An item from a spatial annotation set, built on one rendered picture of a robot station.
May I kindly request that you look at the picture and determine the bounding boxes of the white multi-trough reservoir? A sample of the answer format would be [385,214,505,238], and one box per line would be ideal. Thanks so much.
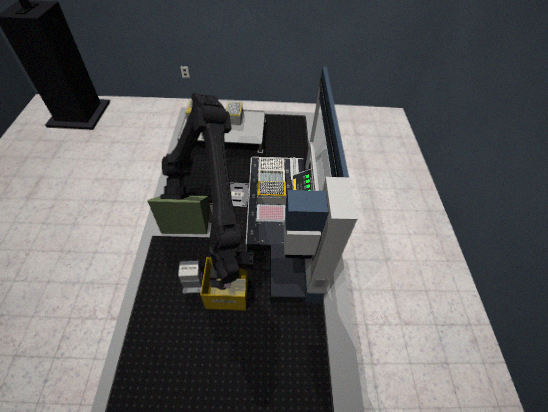
[258,170,285,182]

